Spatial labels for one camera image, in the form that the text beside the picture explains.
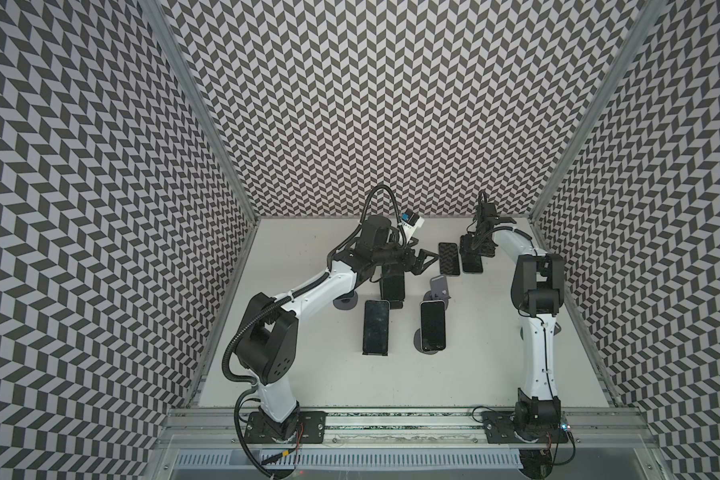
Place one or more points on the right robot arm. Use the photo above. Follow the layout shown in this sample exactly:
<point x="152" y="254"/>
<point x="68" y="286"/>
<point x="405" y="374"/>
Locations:
<point x="537" y="294"/>

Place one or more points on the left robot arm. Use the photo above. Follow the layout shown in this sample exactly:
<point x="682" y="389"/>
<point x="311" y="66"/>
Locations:
<point x="264" y="347"/>

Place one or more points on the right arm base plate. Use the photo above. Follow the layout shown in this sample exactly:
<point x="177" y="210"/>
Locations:
<point x="499" y="428"/>

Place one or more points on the phone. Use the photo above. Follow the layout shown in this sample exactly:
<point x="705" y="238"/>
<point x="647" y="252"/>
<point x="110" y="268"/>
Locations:
<point x="433" y="325"/>
<point x="376" y="328"/>
<point x="392" y="288"/>
<point x="471" y="263"/>
<point x="449" y="264"/>

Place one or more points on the front middle grey stand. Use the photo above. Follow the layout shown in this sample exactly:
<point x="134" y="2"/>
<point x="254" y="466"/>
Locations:
<point x="418" y="344"/>

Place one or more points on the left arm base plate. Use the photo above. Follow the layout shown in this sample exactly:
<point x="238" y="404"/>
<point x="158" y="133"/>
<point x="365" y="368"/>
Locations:
<point x="307" y="426"/>

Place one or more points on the back right grey stand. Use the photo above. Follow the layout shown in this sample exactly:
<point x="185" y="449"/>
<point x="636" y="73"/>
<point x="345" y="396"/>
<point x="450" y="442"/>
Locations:
<point x="439" y="290"/>

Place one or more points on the aluminium mounting rail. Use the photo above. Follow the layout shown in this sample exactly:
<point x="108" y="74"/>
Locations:
<point x="411" y="427"/>

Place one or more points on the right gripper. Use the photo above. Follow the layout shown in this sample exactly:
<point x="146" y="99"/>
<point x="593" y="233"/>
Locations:
<point x="472" y="245"/>

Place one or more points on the back left grey stand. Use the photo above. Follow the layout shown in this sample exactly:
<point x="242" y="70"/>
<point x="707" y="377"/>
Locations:
<point x="346" y="302"/>

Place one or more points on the grey stand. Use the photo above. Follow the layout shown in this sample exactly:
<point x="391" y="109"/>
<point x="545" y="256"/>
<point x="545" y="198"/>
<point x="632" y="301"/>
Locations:
<point x="418" y="344"/>
<point x="439" y="290"/>
<point x="346" y="302"/>

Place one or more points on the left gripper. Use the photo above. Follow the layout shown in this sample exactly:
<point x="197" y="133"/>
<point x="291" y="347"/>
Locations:
<point x="409" y="264"/>

